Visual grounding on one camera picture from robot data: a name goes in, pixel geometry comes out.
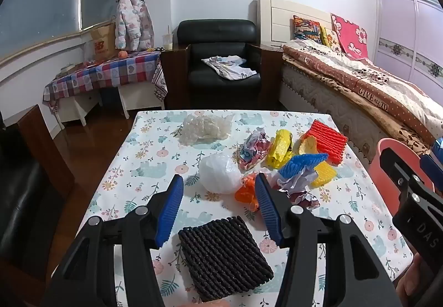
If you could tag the white printed cloth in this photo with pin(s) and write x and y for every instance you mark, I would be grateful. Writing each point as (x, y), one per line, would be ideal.
(228, 66)

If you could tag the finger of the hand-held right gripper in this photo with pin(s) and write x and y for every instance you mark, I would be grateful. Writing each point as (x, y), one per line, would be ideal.
(394, 168)
(432, 168)

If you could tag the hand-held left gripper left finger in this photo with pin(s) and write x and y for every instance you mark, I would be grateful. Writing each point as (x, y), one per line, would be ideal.
(171, 210)

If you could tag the quilted mattress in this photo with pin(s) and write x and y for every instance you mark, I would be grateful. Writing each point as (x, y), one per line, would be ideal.
(311, 99)

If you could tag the red floral pillow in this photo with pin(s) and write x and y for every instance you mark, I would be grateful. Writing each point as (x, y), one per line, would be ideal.
(349, 37)

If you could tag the blue tissue box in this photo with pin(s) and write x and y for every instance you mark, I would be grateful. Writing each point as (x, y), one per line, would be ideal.
(439, 147)

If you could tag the black foam net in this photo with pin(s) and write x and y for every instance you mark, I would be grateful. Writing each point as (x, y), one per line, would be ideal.
(221, 258)

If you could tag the white plastic bag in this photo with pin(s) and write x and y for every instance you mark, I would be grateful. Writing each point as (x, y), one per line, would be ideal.
(218, 173)

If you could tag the large orange peel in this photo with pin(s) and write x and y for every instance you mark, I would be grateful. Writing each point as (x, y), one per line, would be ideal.
(244, 192)

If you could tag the purple white paper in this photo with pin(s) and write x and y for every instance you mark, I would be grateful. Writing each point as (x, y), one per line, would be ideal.
(297, 189)

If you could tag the bed with patterned quilt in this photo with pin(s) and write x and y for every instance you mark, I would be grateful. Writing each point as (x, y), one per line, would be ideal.
(380, 82)

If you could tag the yellow plastic bag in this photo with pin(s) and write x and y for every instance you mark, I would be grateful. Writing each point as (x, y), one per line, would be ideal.
(280, 149)

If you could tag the blue foam net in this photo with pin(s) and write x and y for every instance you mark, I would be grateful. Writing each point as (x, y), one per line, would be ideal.
(301, 165)

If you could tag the child's printed puffer jacket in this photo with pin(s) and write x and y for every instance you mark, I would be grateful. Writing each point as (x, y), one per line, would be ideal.
(133, 16)

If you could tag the person's right hand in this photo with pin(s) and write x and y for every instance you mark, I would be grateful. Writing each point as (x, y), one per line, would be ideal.
(410, 288)

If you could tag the brown paper bag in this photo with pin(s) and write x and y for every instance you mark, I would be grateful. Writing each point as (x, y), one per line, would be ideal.
(102, 43)

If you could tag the red foam net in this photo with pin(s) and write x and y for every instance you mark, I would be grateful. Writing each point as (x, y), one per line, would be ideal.
(327, 140)

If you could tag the pink plastic bucket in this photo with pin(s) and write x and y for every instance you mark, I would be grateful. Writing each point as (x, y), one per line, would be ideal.
(377, 172)

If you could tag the yellow foam net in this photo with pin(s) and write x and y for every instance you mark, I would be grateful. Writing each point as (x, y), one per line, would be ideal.
(323, 173)

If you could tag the pink blue wrapper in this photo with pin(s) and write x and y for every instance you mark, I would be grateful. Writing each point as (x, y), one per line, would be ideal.
(254, 151)

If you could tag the plastic cup with straw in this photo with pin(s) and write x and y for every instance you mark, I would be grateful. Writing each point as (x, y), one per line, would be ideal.
(168, 42)

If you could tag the clear bubble wrap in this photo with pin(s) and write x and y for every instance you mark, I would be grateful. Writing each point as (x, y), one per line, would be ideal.
(204, 128)

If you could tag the black leather armchair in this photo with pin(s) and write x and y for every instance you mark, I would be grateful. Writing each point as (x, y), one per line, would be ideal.
(214, 85)

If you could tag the side table with checked cloth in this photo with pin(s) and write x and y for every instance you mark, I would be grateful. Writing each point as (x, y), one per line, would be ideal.
(114, 69)

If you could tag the yellow flower pillow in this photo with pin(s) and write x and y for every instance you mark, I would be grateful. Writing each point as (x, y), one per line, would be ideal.
(330, 38)

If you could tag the white bed headboard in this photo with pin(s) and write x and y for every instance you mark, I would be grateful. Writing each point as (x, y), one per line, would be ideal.
(277, 23)

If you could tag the lilac sliding door wardrobe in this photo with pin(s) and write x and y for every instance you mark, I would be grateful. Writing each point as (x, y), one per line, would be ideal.
(398, 26)

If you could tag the colourful printed pillow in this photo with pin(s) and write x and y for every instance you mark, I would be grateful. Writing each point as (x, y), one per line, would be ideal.
(306, 28)

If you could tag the orange fruit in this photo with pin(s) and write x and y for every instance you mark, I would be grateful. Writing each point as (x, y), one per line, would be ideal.
(122, 54)

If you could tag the small yellow black object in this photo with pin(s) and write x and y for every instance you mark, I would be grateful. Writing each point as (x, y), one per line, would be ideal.
(155, 49)

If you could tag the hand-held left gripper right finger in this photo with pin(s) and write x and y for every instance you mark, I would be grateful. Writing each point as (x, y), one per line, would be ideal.
(268, 210)

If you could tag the small orange peel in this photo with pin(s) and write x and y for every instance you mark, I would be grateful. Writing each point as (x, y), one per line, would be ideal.
(308, 145)

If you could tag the white desk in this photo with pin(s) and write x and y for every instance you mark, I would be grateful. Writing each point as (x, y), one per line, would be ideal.
(138, 97)

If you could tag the brown leaf pattern blanket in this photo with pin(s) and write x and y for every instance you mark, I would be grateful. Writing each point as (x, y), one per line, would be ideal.
(377, 116)

